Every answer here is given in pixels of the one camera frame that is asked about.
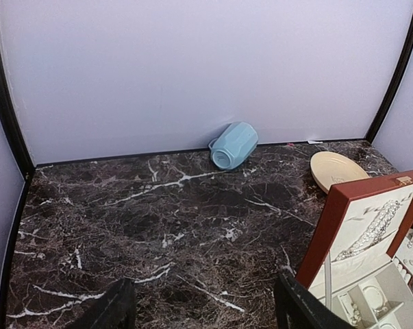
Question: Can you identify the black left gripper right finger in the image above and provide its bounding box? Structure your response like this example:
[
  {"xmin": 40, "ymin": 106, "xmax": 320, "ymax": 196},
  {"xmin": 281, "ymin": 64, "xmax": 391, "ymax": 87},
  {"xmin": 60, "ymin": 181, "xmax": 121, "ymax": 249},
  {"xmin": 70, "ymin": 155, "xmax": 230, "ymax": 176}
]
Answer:
[{"xmin": 273, "ymin": 272, "xmax": 350, "ymax": 329}]

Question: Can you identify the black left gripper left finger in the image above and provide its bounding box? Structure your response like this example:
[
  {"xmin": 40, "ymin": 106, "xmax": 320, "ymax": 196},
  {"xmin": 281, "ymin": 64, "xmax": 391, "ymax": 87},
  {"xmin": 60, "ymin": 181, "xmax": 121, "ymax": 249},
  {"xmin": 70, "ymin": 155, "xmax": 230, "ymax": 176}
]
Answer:
[{"xmin": 67, "ymin": 278, "xmax": 136, "ymax": 329}]

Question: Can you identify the red wooden jewelry box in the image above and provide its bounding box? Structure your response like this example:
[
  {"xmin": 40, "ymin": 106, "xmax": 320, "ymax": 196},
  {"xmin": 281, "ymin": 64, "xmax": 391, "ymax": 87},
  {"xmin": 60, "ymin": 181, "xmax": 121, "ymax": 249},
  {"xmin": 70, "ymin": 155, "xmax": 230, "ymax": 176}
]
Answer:
[{"xmin": 297, "ymin": 170, "xmax": 413, "ymax": 328}]

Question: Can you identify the white pearl necklace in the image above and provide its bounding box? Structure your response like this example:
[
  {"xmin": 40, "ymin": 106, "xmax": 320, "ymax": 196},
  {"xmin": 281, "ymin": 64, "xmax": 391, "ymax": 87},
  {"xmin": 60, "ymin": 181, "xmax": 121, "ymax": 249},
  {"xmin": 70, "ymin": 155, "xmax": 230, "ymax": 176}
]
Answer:
[{"xmin": 338, "ymin": 200, "xmax": 404, "ymax": 261}]

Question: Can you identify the red earring tray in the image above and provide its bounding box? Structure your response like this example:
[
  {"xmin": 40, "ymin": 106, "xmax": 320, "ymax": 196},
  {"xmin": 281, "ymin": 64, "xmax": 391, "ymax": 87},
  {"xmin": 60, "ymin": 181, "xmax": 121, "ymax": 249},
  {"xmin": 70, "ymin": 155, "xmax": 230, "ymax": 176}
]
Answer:
[{"xmin": 392, "ymin": 229, "xmax": 413, "ymax": 283}]

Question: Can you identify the silver charm jewelry pile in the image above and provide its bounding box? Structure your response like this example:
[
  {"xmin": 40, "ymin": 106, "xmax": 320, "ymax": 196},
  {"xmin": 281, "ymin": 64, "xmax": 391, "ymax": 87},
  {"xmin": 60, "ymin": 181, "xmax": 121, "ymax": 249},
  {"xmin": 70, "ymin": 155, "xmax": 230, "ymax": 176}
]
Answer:
[{"xmin": 349, "ymin": 303, "xmax": 362, "ymax": 327}]

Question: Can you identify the silver bangle back compartment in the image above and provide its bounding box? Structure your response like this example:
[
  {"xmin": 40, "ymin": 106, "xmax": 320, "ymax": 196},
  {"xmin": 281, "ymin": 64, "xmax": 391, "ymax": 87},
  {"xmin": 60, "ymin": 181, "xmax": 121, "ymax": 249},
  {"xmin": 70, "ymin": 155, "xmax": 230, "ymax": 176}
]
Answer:
[{"xmin": 363, "ymin": 285, "xmax": 388, "ymax": 317}]

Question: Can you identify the cream ceramic plate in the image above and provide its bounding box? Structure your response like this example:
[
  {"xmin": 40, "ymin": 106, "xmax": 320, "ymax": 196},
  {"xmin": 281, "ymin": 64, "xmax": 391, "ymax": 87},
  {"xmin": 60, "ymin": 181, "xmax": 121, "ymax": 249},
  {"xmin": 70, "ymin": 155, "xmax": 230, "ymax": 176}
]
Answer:
[{"xmin": 310, "ymin": 151, "xmax": 370, "ymax": 194}]

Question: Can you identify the light blue cup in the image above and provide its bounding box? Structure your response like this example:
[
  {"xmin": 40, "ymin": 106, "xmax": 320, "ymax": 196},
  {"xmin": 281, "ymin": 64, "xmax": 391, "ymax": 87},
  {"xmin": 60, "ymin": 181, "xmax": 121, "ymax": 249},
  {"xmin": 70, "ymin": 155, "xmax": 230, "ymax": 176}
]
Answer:
[{"xmin": 208, "ymin": 122, "xmax": 258, "ymax": 171}]

